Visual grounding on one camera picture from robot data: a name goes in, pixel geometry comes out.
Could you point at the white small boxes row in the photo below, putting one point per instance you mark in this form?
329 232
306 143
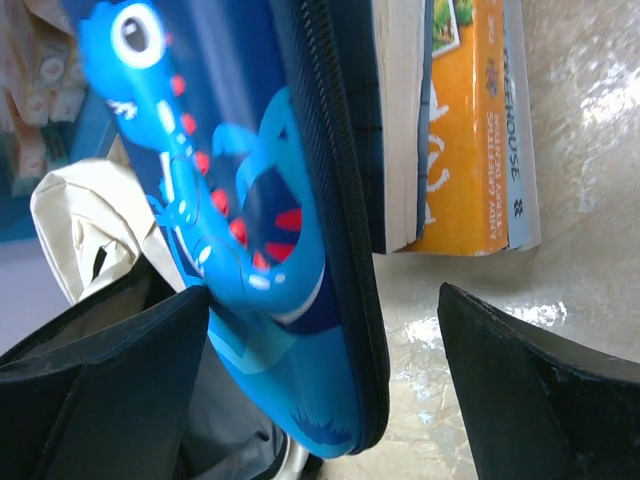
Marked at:
43 88

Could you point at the purple cover book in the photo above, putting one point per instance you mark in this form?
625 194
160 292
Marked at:
524 231

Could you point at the orange treehouse book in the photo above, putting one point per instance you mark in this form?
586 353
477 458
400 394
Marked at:
466 190

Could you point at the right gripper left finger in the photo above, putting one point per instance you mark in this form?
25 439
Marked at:
110 405

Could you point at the blue dinosaur pencil case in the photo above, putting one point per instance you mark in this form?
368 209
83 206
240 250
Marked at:
235 119

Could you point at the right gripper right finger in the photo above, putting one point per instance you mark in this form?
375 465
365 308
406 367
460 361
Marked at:
537 405

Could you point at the beige canvas backpack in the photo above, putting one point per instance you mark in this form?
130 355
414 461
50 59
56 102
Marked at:
107 254

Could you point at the dark cover book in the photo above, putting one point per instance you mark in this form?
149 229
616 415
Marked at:
385 53

